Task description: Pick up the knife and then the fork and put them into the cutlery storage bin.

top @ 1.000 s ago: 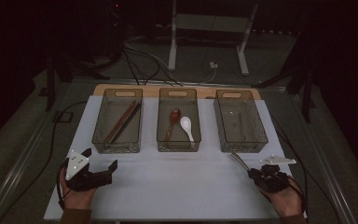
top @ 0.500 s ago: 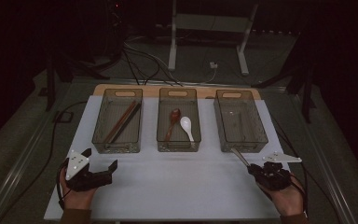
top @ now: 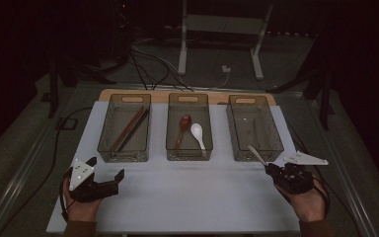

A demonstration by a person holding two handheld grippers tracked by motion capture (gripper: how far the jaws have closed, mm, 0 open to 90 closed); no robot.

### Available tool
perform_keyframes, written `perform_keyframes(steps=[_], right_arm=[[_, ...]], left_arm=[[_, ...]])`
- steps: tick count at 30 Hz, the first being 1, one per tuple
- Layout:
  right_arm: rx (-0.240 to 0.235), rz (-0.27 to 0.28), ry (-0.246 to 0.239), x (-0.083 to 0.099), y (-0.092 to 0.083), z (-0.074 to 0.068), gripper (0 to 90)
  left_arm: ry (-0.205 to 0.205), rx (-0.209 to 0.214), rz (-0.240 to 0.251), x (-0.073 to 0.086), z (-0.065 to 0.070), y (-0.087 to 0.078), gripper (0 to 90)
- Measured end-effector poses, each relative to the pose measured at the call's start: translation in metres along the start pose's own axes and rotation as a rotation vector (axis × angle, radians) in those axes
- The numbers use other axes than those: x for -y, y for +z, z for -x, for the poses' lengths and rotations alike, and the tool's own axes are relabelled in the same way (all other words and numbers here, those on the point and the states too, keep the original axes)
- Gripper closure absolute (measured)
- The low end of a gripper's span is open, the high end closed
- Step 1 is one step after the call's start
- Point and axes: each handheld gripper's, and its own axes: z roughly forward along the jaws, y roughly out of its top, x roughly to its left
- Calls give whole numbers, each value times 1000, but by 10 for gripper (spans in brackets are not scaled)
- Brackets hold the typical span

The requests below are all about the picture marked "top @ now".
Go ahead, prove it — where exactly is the silver metal knife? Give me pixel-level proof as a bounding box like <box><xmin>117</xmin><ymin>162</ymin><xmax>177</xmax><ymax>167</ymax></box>
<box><xmin>246</xmin><ymin>143</ymin><xmax>270</xmax><ymax>167</ymax></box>

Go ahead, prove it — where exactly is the person's left hand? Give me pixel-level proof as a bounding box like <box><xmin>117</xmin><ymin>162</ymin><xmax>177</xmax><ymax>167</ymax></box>
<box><xmin>62</xmin><ymin>179</ymin><xmax>104</xmax><ymax>223</ymax></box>

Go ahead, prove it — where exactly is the person's right hand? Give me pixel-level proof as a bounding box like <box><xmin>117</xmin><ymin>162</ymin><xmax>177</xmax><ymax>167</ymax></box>
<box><xmin>275</xmin><ymin>179</ymin><xmax>329</xmax><ymax>223</ymax></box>

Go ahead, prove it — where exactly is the right hand-held gripper cable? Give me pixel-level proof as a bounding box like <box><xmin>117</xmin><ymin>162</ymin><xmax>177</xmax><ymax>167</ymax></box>
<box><xmin>311</xmin><ymin>176</ymin><xmax>332</xmax><ymax>218</ymax></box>

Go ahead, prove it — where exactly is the brown wooden spoon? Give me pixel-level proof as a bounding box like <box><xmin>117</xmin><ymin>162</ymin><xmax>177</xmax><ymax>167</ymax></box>
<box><xmin>174</xmin><ymin>114</ymin><xmax>192</xmax><ymax>156</ymax></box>

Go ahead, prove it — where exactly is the black chopstick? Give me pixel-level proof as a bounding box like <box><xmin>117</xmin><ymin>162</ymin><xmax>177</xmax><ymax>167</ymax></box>
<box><xmin>116</xmin><ymin>109</ymin><xmax>150</xmax><ymax>153</ymax></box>
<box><xmin>120</xmin><ymin>110</ymin><xmax>152</xmax><ymax>153</ymax></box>

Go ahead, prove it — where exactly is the smoky clear plastic bin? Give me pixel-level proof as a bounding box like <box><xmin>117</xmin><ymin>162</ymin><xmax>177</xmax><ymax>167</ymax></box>
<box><xmin>165</xmin><ymin>92</ymin><xmax>214</xmax><ymax>162</ymax></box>
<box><xmin>97</xmin><ymin>93</ymin><xmax>153</xmax><ymax>163</ymax></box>
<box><xmin>225</xmin><ymin>94</ymin><xmax>285</xmax><ymax>163</ymax></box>

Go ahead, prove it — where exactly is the white floor cable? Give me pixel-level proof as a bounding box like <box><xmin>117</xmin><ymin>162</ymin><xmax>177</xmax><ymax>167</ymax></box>
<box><xmin>190</xmin><ymin>71</ymin><xmax>230</xmax><ymax>92</ymax></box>

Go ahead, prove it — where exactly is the black square floor plate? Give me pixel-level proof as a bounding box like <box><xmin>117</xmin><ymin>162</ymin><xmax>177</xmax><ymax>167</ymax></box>
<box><xmin>56</xmin><ymin>117</ymin><xmax>79</xmax><ymax>131</ymax></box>

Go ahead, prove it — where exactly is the left hand-held gripper cable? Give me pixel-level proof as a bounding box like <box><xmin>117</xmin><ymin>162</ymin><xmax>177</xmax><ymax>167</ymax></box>
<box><xmin>59</xmin><ymin>167</ymin><xmax>77</xmax><ymax>222</ymax></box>

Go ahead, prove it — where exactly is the brown wooden chopstick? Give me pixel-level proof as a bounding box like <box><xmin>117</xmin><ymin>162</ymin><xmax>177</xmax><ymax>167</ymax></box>
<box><xmin>113</xmin><ymin>108</ymin><xmax>148</xmax><ymax>153</ymax></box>
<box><xmin>110</xmin><ymin>107</ymin><xmax>146</xmax><ymax>153</ymax></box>

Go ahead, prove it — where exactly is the black tripod stand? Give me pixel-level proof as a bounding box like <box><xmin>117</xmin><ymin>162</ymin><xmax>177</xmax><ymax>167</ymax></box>
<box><xmin>265</xmin><ymin>70</ymin><xmax>336</xmax><ymax>131</ymax></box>
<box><xmin>47</xmin><ymin>55</ymin><xmax>116</xmax><ymax>119</ymax></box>

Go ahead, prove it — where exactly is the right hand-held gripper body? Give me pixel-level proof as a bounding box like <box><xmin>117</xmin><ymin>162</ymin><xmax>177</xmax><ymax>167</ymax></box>
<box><xmin>273</xmin><ymin>150</ymin><xmax>330</xmax><ymax>196</ymax></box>

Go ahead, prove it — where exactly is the black floor cable bundle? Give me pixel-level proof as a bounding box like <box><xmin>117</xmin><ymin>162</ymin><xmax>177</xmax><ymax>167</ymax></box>
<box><xmin>129</xmin><ymin>42</ymin><xmax>193</xmax><ymax>92</ymax></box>

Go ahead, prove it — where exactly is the white ceramic spoon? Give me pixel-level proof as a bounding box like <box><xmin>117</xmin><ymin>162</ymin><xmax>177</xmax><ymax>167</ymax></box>
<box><xmin>189</xmin><ymin>122</ymin><xmax>207</xmax><ymax>152</ymax></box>

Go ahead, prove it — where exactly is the white metal stand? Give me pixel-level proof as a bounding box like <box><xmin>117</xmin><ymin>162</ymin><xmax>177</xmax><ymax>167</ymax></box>
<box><xmin>177</xmin><ymin>0</ymin><xmax>274</xmax><ymax>81</ymax></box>

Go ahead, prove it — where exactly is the long black floor cable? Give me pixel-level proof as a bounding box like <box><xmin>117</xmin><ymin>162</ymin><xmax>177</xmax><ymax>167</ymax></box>
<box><xmin>0</xmin><ymin>106</ymin><xmax>94</xmax><ymax>236</ymax></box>

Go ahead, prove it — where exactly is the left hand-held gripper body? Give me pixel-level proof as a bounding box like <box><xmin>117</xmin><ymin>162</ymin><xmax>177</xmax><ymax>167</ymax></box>
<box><xmin>67</xmin><ymin>158</ymin><xmax>119</xmax><ymax>204</ymax></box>

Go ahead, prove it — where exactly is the hand-held gripper cable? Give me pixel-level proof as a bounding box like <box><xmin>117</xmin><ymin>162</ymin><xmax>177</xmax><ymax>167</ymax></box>
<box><xmin>59</xmin><ymin>167</ymin><xmax>77</xmax><ymax>222</ymax></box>
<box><xmin>311</xmin><ymin>176</ymin><xmax>332</xmax><ymax>218</ymax></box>

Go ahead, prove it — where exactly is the aluminium frame rail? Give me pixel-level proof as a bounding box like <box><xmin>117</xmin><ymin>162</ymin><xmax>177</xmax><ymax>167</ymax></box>
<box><xmin>0</xmin><ymin>83</ymin><xmax>80</xmax><ymax>237</ymax></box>
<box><xmin>304</xmin><ymin>95</ymin><xmax>378</xmax><ymax>237</ymax></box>

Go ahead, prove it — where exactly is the dark power strip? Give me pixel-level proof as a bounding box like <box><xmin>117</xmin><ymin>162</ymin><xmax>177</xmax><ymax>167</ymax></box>
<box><xmin>265</xmin><ymin>30</ymin><xmax>318</xmax><ymax>38</ymax></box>

